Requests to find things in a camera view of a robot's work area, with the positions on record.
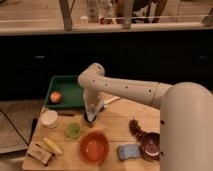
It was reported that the orange plastic bowl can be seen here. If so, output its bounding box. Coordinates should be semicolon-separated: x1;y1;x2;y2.
78;130;109;165

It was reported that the green plastic tray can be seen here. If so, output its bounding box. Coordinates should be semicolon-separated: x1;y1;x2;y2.
44;75;84;110

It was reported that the yellow banana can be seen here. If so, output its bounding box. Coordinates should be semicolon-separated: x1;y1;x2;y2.
43;137;62;155

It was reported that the white cup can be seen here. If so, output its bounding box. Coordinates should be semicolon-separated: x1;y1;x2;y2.
40;110;58;129

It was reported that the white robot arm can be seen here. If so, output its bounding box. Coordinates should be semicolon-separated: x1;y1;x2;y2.
78;63;213;171

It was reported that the blue sponge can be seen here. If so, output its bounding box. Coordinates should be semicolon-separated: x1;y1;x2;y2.
118;144;141;160

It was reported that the brown pine cone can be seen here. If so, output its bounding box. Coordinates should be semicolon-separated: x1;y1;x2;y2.
129;119;145;140

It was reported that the dark purple bowl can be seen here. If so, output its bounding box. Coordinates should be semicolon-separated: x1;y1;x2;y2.
140;132;160;161

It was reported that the white black marker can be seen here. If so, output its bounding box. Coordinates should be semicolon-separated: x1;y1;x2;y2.
103;97;121;109

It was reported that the green small cup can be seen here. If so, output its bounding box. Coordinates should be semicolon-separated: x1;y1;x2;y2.
65;122;81;139

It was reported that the orange peach fruit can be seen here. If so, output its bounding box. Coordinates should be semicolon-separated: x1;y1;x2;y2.
50;91;62;103

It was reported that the wooden block toy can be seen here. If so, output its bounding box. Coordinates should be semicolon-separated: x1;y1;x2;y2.
27;143;53;166

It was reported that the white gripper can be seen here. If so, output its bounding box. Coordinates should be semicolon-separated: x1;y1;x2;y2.
83;89;104;111

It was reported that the metal cup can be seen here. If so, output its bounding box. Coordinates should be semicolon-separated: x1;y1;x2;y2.
83;113;97;128

